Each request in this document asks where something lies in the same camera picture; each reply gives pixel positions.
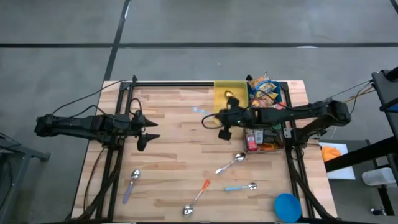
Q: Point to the black aluminium table frame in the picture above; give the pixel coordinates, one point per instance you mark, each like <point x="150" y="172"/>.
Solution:
<point x="174" y="84"/>

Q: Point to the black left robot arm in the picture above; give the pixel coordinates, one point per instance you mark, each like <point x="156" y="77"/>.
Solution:
<point x="77" y="126"/>

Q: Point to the white paper sheet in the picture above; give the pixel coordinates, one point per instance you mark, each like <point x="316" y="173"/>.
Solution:
<point x="342" y="172"/>

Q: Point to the small black floor object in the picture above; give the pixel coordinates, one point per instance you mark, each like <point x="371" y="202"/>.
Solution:
<point x="377" y="211"/>

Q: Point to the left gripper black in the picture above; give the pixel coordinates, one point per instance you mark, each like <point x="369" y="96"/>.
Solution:
<point x="140" y="130"/>

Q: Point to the white plastic roll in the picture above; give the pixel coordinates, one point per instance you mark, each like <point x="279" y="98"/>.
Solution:
<point x="377" y="176"/>

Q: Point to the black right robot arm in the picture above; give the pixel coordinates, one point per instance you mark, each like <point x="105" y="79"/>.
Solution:
<point x="295" y="113"/>

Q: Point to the blue round lid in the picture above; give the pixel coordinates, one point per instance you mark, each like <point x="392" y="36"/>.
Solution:
<point x="287" y="207"/>

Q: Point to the blue yellow snack bag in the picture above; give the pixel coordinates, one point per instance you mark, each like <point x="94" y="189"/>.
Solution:
<point x="262" y="85"/>

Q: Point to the black metal stand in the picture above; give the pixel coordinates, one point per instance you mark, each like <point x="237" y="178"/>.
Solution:
<point x="385" y="90"/>

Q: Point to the red lid spice tin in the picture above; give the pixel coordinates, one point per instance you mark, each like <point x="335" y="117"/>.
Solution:
<point x="251" y="141"/>

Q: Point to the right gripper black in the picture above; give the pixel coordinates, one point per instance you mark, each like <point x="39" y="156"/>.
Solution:
<point x="237" y="116"/>

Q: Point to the orange soft object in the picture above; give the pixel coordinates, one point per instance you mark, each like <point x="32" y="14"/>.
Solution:
<point x="330" y="153"/>

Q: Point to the dark grey metal stand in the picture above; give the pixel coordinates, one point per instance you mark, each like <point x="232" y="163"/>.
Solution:
<point x="31" y="153"/>

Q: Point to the orange brown seasoning packet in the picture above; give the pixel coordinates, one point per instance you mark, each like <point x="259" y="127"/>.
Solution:
<point x="270" y="147"/>

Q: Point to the yellow plastic bin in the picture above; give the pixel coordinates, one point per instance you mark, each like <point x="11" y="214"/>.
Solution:
<point x="220" y="90"/>

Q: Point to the orange red snack bag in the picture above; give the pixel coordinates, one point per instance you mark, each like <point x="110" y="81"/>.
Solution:
<point x="256" y="102"/>

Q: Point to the teal blue plastic bin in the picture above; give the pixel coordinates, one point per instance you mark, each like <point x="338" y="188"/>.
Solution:
<point x="280" y="90"/>

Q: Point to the plain silver metal spoon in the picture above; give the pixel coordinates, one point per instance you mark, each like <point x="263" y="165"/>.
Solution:
<point x="239" y="157"/>

